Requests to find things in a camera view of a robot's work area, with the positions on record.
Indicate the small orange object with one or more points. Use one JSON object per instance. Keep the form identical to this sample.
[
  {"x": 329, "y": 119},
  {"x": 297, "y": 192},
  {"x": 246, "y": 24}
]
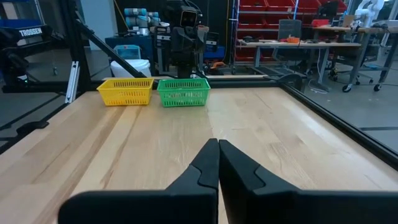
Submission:
[{"x": 293, "y": 40}]

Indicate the yellow plastic basket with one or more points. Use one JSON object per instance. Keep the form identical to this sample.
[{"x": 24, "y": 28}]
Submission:
[{"x": 126, "y": 91}]

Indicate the silver aluminium post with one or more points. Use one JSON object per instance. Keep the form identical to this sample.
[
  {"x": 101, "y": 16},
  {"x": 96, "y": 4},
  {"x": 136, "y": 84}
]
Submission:
[{"x": 72, "y": 81}]

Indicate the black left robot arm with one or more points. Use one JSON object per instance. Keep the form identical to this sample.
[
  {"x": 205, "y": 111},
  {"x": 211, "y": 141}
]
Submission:
[{"x": 185, "y": 67}]

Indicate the light blue translucent box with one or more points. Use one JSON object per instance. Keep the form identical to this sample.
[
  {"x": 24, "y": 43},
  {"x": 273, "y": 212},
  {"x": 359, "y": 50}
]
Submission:
[{"x": 127, "y": 51}]

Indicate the blue storage bin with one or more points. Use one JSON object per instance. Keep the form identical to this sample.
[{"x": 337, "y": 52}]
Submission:
[{"x": 18, "y": 23}]

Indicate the red box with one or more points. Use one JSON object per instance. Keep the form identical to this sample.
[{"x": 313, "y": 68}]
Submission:
[{"x": 320, "y": 22}]

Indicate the orange black vacuum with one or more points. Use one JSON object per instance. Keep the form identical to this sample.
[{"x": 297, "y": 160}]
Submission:
[{"x": 217, "y": 66}]

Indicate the white plastic bucket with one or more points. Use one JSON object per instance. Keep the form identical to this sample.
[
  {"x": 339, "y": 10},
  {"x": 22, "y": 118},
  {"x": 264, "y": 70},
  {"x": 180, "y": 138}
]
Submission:
[{"x": 132, "y": 68}]

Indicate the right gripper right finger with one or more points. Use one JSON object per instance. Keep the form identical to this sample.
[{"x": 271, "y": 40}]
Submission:
[{"x": 239, "y": 180}]

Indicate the dark blue cabinet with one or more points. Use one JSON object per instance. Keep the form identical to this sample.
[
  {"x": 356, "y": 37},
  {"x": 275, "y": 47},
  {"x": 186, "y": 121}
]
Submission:
[{"x": 130, "y": 40}]

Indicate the green plastic basket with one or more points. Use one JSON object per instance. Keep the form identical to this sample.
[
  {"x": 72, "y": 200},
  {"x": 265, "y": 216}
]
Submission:
[{"x": 183, "y": 92}]

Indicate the wooden top rolling table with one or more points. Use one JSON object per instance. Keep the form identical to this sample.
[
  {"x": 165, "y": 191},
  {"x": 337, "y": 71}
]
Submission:
[{"x": 370, "y": 31}]

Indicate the grey office chair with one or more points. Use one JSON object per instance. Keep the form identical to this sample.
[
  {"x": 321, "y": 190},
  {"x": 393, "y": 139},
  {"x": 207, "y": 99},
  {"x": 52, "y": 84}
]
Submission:
[{"x": 289, "y": 29}]

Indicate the red bin storage rack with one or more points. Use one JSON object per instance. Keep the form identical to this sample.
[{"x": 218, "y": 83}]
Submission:
[{"x": 258, "y": 28}]

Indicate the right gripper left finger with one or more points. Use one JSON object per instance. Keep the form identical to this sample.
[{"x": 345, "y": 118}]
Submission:
[{"x": 205, "y": 171}]

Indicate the long grey work table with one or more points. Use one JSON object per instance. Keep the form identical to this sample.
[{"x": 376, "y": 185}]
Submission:
[{"x": 298, "y": 45}]

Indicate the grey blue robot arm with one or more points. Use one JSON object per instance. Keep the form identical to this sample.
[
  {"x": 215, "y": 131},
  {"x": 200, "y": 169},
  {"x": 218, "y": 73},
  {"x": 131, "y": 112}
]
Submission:
[{"x": 140, "y": 18}]

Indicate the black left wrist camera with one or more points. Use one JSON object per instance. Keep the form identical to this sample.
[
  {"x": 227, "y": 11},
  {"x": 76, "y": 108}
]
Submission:
[{"x": 188, "y": 18}]

